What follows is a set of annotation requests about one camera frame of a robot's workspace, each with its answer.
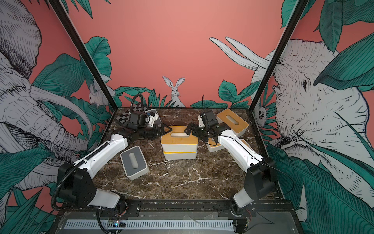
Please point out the right edge bamboo tissue box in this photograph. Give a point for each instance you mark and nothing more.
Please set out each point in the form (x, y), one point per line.
(245, 143)

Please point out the black frame post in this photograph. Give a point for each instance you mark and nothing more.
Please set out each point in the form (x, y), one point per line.
(62, 15)
(290, 27)

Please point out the yellow lid tissue box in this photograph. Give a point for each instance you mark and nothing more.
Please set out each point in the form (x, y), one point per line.
(180, 155)

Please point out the green circuit board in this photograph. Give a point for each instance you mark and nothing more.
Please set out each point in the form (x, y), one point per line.
(117, 224)

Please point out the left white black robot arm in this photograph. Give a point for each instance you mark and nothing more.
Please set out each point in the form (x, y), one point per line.
(75, 187)

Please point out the white slotted cable duct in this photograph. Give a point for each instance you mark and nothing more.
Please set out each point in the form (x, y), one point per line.
(137, 224)

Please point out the left black frame post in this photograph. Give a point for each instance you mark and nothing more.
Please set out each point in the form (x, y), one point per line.
(62, 15)

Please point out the black white chessboard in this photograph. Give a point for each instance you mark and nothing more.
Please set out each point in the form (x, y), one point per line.
(127, 114)

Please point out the large bamboo lid tissue box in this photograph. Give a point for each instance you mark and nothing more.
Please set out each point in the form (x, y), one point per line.
(178, 141)

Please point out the grey lid tissue box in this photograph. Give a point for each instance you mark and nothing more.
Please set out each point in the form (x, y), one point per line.
(134, 163)
(153, 114)

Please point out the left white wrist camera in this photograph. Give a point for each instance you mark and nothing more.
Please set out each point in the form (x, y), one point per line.
(152, 123)

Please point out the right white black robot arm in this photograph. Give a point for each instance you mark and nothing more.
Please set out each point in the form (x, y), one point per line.
(260, 178)

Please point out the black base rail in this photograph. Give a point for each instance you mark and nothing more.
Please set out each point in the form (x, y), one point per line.
(223, 208)

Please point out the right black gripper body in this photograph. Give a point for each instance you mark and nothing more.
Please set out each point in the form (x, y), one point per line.
(202, 132)

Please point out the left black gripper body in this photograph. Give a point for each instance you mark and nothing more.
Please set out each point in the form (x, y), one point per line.
(151, 133)

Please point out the right black frame post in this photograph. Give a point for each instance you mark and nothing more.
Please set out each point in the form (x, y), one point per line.
(290, 27)

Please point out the small bamboo lid tissue box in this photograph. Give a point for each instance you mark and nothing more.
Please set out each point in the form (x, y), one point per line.
(214, 146)

